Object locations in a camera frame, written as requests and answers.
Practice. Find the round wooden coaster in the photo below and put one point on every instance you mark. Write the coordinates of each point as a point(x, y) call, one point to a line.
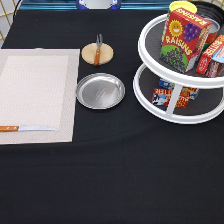
point(89, 51)

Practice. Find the colourful box lower tier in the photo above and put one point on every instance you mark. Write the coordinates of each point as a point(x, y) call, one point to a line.
point(161, 97)

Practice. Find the red can behind raisins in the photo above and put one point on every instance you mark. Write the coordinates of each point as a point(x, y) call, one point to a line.
point(210, 36)

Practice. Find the red snack box right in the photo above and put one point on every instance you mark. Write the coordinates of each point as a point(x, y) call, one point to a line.
point(211, 63)

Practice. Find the red raisins box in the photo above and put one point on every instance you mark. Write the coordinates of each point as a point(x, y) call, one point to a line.
point(184, 39)

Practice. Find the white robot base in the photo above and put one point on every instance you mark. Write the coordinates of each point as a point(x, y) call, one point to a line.
point(98, 4)

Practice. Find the beige woven placemat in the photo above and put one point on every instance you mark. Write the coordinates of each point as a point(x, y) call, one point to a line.
point(37, 88)

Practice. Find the blue box lower tier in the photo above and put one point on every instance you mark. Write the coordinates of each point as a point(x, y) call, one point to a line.
point(170, 86)

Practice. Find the white two-tier turntable rack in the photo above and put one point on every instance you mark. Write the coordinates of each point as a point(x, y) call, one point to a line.
point(210, 101)

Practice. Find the wooden handled fork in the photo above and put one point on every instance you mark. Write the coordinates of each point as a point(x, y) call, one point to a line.
point(99, 41)

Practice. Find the wooden handled knife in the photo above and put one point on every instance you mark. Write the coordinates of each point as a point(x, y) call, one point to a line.
point(25, 128)

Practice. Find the round silver metal plate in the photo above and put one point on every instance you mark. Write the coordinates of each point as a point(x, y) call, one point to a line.
point(100, 91)

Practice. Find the yellow lidded can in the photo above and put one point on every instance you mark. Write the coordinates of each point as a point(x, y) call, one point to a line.
point(182, 4)

